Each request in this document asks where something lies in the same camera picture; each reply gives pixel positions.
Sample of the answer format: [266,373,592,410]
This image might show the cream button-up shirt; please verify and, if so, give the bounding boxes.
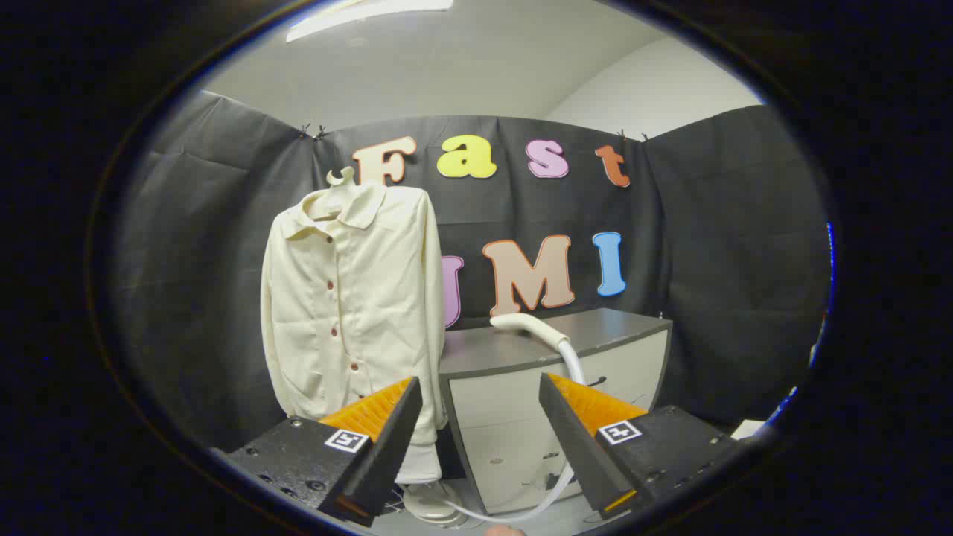
[261,182,449,447]

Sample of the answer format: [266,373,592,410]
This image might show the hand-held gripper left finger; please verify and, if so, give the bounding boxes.
[212,376,424,529]

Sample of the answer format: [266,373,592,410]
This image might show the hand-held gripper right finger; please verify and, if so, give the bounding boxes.
[538,372,749,522]

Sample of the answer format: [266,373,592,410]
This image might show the white garment steamer base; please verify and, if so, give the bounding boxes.
[395,443,470,528]

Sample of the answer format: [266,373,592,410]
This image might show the grey-topped white cabinet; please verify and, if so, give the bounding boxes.
[439,307,673,516]

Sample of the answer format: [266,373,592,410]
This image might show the cream plastic clothes hanger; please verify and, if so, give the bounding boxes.
[309,166,360,222]

